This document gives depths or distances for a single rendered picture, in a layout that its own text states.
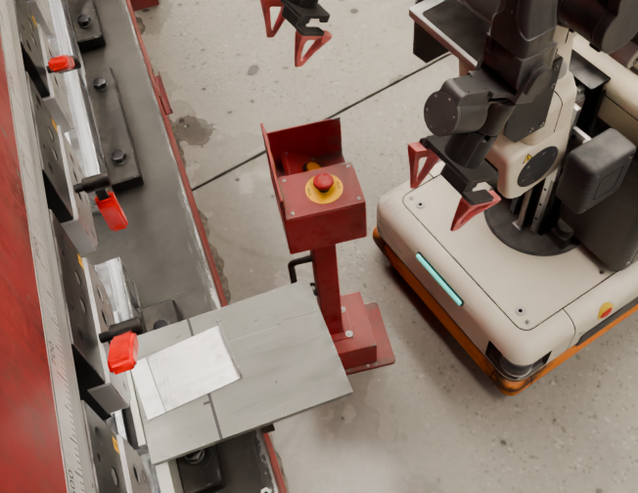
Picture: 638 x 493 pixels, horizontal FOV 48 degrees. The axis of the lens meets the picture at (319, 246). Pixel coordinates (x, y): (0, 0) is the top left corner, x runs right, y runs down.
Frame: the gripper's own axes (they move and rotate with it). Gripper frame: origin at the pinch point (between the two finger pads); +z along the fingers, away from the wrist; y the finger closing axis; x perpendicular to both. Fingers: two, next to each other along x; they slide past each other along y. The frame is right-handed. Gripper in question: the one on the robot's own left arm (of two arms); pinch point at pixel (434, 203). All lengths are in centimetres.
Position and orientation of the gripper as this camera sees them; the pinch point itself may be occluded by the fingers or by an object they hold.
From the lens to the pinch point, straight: 107.5
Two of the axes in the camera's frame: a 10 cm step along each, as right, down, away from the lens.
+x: 7.8, -1.8, 6.0
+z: -3.2, 7.1, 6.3
